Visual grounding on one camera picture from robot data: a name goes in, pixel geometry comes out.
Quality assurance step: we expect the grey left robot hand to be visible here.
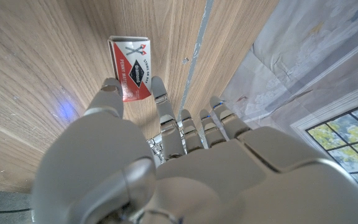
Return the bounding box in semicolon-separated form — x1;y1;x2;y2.
30;75;358;224

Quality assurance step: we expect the printed window backdrop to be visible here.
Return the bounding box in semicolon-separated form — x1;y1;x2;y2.
221;0;358;202

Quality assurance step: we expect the red matchbox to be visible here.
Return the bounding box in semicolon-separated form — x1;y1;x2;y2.
108;35;152;103

